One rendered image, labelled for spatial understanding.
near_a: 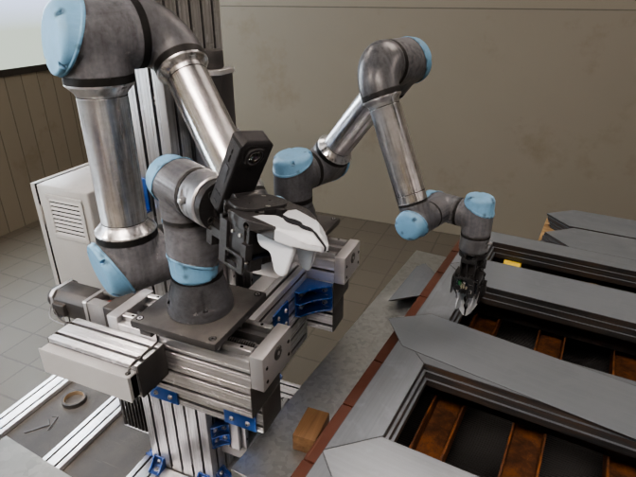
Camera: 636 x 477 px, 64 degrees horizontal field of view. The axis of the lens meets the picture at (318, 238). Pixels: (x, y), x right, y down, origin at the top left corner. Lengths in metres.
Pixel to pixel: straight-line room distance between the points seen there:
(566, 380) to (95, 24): 1.21
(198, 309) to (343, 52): 3.08
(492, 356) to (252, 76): 3.40
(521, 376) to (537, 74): 2.68
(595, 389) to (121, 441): 1.58
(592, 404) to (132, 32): 1.19
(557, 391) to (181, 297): 0.87
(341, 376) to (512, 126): 2.63
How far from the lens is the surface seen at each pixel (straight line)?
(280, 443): 1.37
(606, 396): 1.37
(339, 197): 4.26
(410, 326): 1.44
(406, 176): 1.25
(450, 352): 1.37
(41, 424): 2.32
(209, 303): 1.14
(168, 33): 0.96
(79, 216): 1.48
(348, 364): 1.59
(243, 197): 0.63
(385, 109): 1.25
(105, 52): 0.93
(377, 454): 1.10
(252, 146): 0.59
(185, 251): 0.78
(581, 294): 1.74
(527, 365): 1.38
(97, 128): 0.96
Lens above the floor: 1.69
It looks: 26 degrees down
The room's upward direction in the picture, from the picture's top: straight up
